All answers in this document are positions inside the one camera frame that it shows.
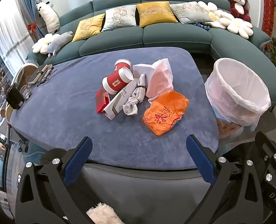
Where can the red box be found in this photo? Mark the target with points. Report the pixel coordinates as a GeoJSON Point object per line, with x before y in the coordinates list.
{"type": "Point", "coordinates": [101, 101]}

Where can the white socks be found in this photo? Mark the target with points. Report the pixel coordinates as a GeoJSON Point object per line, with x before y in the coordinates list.
{"type": "Point", "coordinates": [131, 106]}

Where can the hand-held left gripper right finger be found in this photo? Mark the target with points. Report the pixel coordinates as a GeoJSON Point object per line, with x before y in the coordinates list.
{"type": "Point", "coordinates": [200, 158]}

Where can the teal sofa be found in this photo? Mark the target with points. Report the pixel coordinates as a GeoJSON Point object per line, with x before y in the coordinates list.
{"type": "Point", "coordinates": [175, 37]}

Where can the red wall decoration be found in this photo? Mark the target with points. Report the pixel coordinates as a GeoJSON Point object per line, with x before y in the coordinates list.
{"type": "Point", "coordinates": [268, 11]}

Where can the red teddy bear plush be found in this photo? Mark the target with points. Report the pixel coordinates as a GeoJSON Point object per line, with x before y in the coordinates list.
{"type": "Point", "coordinates": [238, 9]}

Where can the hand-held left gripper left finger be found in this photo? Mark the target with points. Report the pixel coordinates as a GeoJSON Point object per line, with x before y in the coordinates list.
{"type": "Point", "coordinates": [78, 161]}

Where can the blue patterned cloth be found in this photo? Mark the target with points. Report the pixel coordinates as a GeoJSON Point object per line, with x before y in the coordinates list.
{"type": "Point", "coordinates": [200, 26]}

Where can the trash bin with white liner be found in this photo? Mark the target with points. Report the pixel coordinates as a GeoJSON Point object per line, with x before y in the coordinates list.
{"type": "Point", "coordinates": [235, 93]}

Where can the orange plastic bag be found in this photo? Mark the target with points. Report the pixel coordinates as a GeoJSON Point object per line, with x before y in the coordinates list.
{"type": "Point", "coordinates": [165, 112]}

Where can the white plastic bag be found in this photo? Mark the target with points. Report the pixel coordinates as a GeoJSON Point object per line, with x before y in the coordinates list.
{"type": "Point", "coordinates": [160, 79]}

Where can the white chair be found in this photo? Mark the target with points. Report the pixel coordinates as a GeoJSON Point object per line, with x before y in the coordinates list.
{"type": "Point", "coordinates": [23, 71]}

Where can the red curtain bow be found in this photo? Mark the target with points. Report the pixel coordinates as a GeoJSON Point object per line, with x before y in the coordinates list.
{"type": "Point", "coordinates": [32, 26]}

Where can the grey plush toy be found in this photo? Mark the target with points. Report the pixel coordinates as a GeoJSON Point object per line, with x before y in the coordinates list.
{"type": "Point", "coordinates": [59, 40]}

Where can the white paper sheet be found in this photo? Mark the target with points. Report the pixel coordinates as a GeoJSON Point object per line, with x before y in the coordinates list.
{"type": "Point", "coordinates": [142, 70]}

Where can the red cylindrical canister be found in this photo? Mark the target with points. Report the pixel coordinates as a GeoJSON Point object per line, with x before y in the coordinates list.
{"type": "Point", "coordinates": [115, 81]}

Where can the grey embroidered pillow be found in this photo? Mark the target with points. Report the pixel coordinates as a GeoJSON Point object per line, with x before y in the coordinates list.
{"type": "Point", "coordinates": [190, 12]}

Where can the black box device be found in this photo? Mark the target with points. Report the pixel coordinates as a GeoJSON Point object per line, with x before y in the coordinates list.
{"type": "Point", "coordinates": [14, 96]}

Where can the white fluffy cloth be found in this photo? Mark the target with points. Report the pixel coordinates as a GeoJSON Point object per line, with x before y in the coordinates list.
{"type": "Point", "coordinates": [103, 214]}

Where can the pile of dark desk items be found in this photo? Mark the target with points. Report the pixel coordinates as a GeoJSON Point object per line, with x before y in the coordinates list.
{"type": "Point", "coordinates": [42, 74]}

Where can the pale blue embroidered pillow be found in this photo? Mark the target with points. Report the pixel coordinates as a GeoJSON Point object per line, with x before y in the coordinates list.
{"type": "Point", "coordinates": [119, 18]}

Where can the white long box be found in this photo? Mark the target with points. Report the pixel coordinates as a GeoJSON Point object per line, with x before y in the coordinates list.
{"type": "Point", "coordinates": [115, 105]}

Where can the yellow embroidered pillow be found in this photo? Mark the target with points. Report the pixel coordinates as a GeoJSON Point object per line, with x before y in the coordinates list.
{"type": "Point", "coordinates": [156, 12]}
{"type": "Point", "coordinates": [89, 28]}

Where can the white sheer curtain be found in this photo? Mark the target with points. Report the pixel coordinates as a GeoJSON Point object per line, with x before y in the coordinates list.
{"type": "Point", "coordinates": [5, 28]}

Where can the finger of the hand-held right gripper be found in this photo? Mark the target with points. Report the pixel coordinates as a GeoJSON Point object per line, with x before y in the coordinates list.
{"type": "Point", "coordinates": [268, 147]}

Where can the red paper cup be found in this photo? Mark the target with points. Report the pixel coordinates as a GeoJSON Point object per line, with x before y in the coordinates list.
{"type": "Point", "coordinates": [121, 64]}

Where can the blue curtain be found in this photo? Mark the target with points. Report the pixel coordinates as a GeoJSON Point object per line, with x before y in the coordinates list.
{"type": "Point", "coordinates": [27, 0]}

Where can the white long plush toy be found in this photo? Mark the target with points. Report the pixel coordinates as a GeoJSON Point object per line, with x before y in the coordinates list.
{"type": "Point", "coordinates": [49, 17]}

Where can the white flower cushion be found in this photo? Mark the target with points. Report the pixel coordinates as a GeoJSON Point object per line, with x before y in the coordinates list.
{"type": "Point", "coordinates": [239, 25]}
{"type": "Point", "coordinates": [224, 16]}
{"type": "Point", "coordinates": [42, 44]}
{"type": "Point", "coordinates": [205, 5]}

